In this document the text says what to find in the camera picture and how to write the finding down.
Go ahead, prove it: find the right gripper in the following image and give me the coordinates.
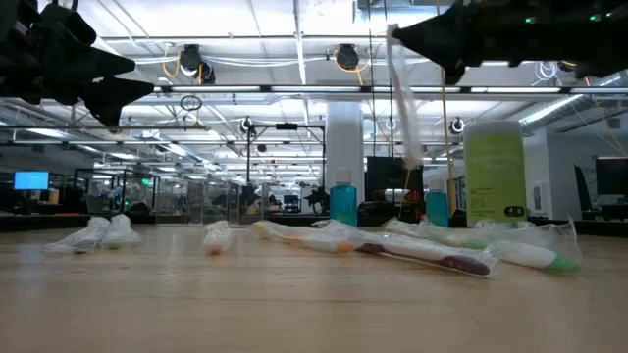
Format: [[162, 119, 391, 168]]
[[392, 0, 558, 85]]

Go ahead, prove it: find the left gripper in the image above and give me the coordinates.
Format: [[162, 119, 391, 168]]
[[0, 0, 155, 126]]

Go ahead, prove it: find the purple toothbrush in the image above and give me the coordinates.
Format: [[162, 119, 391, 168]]
[[41, 216, 112, 256], [355, 232, 499, 279]]

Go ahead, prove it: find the small blue mouthwash bottle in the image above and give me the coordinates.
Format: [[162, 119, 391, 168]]
[[329, 168, 359, 227], [424, 176, 451, 229]]

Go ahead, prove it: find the orange toothbrush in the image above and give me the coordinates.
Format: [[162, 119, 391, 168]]
[[249, 220, 355, 256], [200, 220, 235, 256]]

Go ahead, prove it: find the blue lit monitor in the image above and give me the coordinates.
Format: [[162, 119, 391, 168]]
[[13, 171, 51, 191]]

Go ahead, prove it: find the green label wipes canister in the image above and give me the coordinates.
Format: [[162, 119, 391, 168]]
[[462, 120, 529, 229]]

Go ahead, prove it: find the white building column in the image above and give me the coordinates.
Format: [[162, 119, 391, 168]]
[[325, 100, 365, 217]]

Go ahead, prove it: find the black monitor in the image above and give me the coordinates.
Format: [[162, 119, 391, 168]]
[[595, 156, 628, 197], [365, 156, 424, 203]]

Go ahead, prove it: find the clear acrylic toothbrush holder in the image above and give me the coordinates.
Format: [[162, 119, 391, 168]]
[[156, 178, 267, 227]]

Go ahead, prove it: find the black gantry frame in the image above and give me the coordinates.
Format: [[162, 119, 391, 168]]
[[245, 124, 327, 217]]

